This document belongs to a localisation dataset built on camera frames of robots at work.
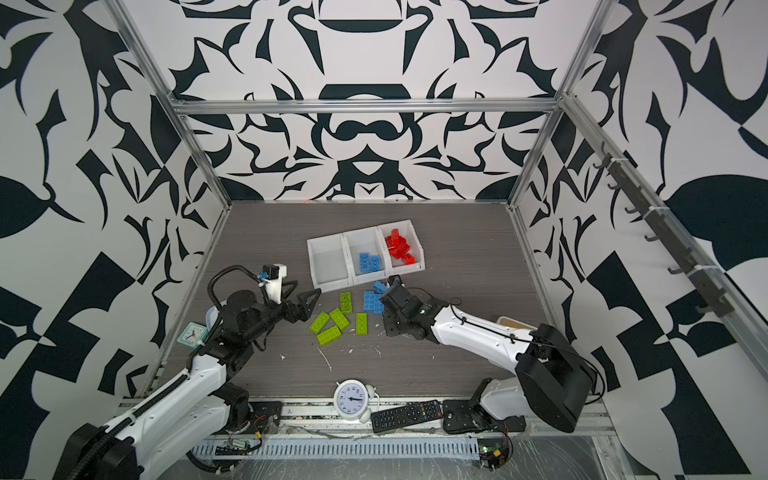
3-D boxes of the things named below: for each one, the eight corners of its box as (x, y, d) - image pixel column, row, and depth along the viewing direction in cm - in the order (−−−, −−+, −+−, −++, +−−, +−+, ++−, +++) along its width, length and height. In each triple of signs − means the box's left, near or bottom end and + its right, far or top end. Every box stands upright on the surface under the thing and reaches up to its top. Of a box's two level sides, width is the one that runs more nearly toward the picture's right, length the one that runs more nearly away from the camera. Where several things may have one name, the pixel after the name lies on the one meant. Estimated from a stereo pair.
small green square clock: (184, 344, 89) (175, 338, 86) (196, 327, 93) (189, 321, 89) (203, 351, 88) (196, 345, 85) (215, 333, 91) (208, 327, 88)
